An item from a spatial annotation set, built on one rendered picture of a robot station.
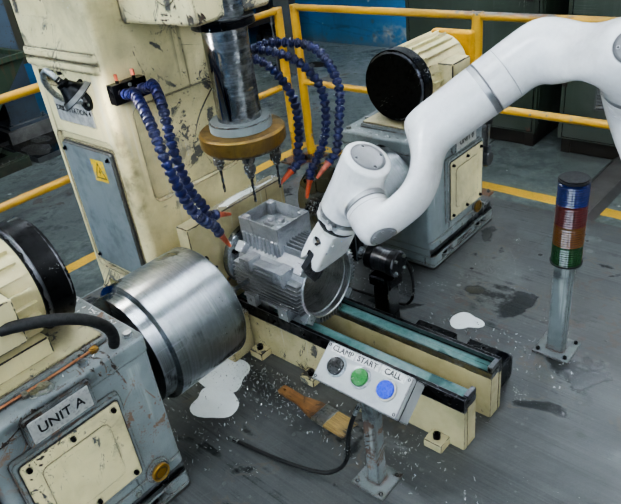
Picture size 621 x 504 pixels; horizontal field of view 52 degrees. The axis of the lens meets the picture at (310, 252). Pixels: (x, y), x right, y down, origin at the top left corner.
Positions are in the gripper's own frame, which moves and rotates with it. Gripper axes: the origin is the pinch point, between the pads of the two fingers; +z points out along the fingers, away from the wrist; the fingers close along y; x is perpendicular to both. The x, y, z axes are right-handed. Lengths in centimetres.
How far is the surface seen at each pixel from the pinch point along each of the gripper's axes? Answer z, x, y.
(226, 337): 7.2, 1.7, -20.8
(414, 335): 6.8, -22.4, 10.7
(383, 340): 13.0, -18.0, 9.0
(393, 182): 2.0, 6.9, 37.8
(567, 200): -26, -27, 33
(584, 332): 5, -48, 45
